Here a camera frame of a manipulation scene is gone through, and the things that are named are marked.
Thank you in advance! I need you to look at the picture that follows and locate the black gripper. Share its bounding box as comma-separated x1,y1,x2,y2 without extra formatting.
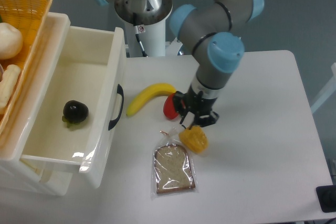
172,87,219,127

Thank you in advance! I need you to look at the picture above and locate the white drawer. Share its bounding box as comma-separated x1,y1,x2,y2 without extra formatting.
21,26,126,188

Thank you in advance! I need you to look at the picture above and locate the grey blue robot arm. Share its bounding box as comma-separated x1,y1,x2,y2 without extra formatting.
169,0,265,129

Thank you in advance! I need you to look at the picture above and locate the red toy bell pepper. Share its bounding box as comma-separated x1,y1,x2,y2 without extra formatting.
163,93,179,120

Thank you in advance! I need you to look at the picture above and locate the yellow toy bell pepper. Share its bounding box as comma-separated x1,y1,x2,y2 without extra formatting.
178,125,208,154

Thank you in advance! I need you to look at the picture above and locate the yellow toy banana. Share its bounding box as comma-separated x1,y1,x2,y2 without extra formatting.
126,83,176,117

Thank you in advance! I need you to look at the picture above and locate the bagged bread slice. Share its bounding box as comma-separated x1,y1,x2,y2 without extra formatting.
150,127,198,199

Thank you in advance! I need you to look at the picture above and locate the black toy eggplant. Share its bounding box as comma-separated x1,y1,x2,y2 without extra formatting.
62,100,89,127

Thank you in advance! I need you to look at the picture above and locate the black device at edge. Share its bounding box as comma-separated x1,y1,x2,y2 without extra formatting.
316,185,335,213

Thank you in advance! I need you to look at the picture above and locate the cream toy corn cob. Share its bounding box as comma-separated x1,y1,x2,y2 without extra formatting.
1,65,21,115

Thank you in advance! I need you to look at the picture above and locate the orange plastic basket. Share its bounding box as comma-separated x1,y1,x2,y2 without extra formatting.
0,0,54,135

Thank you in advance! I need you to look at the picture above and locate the white round toy vegetable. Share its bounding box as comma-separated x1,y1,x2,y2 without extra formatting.
0,22,23,60

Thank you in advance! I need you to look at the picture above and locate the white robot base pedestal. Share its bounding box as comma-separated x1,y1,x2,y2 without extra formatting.
83,0,187,57

